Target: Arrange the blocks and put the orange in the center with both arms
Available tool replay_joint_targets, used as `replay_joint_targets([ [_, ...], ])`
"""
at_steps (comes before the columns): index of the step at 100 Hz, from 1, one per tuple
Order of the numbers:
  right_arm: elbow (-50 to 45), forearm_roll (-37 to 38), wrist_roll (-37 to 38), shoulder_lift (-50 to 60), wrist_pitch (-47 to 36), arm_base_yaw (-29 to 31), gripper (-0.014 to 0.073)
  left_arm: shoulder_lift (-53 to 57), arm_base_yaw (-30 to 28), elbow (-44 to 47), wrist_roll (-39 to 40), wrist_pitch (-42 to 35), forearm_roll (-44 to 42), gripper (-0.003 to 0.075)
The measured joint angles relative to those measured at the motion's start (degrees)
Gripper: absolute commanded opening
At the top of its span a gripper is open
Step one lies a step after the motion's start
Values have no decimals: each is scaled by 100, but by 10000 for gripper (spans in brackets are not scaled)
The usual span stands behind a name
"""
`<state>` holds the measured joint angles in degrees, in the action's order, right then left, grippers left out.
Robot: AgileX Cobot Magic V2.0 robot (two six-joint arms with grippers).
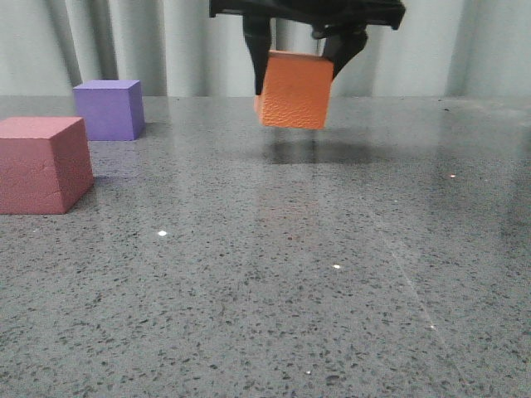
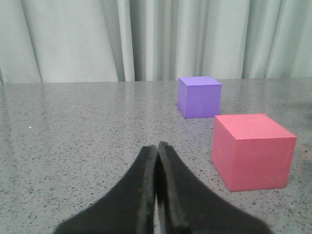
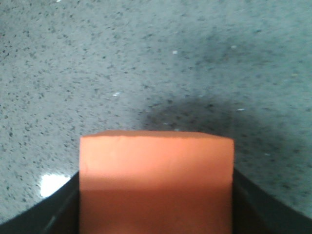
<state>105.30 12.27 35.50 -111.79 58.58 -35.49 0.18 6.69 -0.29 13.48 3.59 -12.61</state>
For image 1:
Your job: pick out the pale green curtain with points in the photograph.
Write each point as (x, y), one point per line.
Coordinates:
(471, 48)

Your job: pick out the purple foam cube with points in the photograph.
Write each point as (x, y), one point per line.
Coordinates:
(113, 110)

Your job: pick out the orange foam cube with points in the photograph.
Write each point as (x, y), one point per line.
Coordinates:
(296, 91)

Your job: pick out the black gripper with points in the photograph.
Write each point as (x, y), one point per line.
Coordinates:
(342, 24)

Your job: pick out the red foam cube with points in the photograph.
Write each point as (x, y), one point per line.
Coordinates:
(45, 164)

